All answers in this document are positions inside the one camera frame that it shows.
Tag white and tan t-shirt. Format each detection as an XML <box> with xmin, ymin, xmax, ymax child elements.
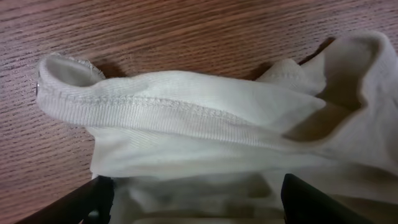
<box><xmin>36</xmin><ymin>31</ymin><xmax>397</xmax><ymax>223</ymax></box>

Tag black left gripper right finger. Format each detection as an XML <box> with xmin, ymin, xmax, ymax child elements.
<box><xmin>280</xmin><ymin>174</ymin><xmax>372</xmax><ymax>224</ymax></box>

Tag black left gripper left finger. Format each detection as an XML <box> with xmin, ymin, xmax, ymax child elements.
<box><xmin>16</xmin><ymin>176</ymin><xmax>114</xmax><ymax>224</ymax></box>

